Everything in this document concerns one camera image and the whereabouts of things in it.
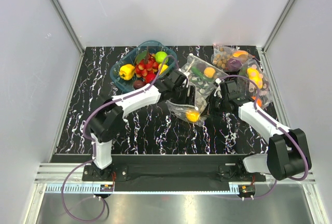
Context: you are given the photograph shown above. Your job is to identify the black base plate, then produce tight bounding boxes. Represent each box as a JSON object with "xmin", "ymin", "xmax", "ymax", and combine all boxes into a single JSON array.
[{"xmin": 90, "ymin": 155, "xmax": 259, "ymax": 180}]

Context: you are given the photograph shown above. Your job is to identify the aluminium frame post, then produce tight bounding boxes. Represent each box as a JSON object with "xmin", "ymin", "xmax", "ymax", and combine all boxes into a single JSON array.
[
  {"xmin": 261, "ymin": 0, "xmax": 297, "ymax": 53},
  {"xmin": 50, "ymin": 0, "xmax": 85, "ymax": 54}
]

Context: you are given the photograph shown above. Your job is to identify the polka dot zip bag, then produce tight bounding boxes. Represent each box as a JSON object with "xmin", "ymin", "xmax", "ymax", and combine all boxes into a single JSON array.
[{"xmin": 166, "ymin": 90, "xmax": 208, "ymax": 127}]

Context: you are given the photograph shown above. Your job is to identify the aluminium frame post right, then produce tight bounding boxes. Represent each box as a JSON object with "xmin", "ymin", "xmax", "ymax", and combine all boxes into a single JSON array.
[{"xmin": 261, "ymin": 0, "xmax": 297, "ymax": 53}]

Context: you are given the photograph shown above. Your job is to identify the green patterned zip bag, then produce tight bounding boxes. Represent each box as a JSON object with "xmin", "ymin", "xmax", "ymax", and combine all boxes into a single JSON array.
[{"xmin": 181, "ymin": 53, "xmax": 227, "ymax": 98}]

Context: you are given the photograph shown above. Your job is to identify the aluminium frame post left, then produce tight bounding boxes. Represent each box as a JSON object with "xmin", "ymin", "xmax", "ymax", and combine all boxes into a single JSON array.
[{"xmin": 50, "ymin": 0, "xmax": 85, "ymax": 54}]

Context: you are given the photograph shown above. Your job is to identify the yellow fake bell pepper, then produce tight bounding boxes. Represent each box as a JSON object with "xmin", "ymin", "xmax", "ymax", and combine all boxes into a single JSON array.
[{"xmin": 119, "ymin": 64, "xmax": 135, "ymax": 81}]

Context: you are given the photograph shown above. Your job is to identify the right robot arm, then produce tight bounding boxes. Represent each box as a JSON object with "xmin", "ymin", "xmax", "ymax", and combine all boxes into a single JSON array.
[{"xmin": 205, "ymin": 79, "xmax": 312, "ymax": 181}]

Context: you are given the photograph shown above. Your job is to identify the green fake apple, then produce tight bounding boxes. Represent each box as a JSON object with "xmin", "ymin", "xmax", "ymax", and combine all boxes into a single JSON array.
[{"xmin": 155, "ymin": 51, "xmax": 168, "ymax": 64}]

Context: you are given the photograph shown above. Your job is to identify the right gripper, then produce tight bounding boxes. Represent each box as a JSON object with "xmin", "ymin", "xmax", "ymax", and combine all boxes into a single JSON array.
[{"xmin": 201, "ymin": 94, "xmax": 228, "ymax": 119}]

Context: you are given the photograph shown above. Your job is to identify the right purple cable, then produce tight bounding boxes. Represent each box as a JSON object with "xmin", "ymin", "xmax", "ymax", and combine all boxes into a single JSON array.
[{"xmin": 215, "ymin": 75, "xmax": 312, "ymax": 200}]

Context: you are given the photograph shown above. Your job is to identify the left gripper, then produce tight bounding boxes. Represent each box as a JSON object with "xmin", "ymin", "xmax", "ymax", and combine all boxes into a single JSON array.
[{"xmin": 170, "ymin": 85, "xmax": 195, "ymax": 109}]

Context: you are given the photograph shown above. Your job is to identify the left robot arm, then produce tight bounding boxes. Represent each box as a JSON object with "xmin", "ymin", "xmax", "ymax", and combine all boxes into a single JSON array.
[{"xmin": 83, "ymin": 69, "xmax": 194, "ymax": 180}]

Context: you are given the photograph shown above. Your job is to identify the zip bag with yellow food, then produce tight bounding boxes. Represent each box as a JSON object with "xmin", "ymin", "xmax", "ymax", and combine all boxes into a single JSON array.
[{"xmin": 237, "ymin": 61, "xmax": 273, "ymax": 108}]

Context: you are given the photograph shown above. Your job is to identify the yellow fake lemon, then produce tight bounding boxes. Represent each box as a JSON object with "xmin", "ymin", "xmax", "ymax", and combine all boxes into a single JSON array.
[{"xmin": 185, "ymin": 110, "xmax": 200, "ymax": 123}]

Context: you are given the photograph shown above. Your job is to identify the yellow fake pear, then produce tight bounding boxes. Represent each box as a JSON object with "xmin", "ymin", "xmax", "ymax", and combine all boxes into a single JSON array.
[{"xmin": 158, "ymin": 63, "xmax": 169, "ymax": 75}]

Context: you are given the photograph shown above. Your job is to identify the teal transparent plastic tub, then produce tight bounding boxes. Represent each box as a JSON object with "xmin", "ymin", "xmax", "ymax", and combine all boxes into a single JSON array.
[{"xmin": 110, "ymin": 40, "xmax": 177, "ymax": 92}]

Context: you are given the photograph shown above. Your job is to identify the zip bag with purple food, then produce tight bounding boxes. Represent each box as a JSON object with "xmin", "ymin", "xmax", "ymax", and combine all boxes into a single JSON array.
[{"xmin": 211, "ymin": 44, "xmax": 254, "ymax": 72}]

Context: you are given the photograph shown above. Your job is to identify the purple cable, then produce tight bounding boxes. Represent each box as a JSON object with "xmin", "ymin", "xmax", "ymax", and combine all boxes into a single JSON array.
[
  {"xmin": 61, "ymin": 54, "xmax": 182, "ymax": 222},
  {"xmin": 215, "ymin": 75, "xmax": 312, "ymax": 200}
]

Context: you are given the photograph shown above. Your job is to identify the red fake pomegranate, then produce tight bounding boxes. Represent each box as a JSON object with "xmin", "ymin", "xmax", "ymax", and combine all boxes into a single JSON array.
[{"xmin": 144, "ymin": 73, "xmax": 156, "ymax": 83}]

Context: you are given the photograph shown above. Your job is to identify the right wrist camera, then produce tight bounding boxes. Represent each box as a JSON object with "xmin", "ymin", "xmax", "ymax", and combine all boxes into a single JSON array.
[{"xmin": 214, "ymin": 78, "xmax": 223, "ymax": 99}]

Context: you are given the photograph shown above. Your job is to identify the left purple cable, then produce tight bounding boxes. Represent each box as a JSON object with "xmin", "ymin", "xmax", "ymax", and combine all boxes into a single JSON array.
[{"xmin": 61, "ymin": 54, "xmax": 182, "ymax": 222}]

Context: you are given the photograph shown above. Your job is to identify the dark red fake plum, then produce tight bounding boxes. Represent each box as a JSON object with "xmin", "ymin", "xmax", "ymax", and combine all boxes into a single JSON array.
[{"xmin": 133, "ymin": 80, "xmax": 146, "ymax": 90}]

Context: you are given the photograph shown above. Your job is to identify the aluminium front rail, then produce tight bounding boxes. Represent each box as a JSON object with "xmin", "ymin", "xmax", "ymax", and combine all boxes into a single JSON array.
[{"xmin": 33, "ymin": 163, "xmax": 317, "ymax": 196}]

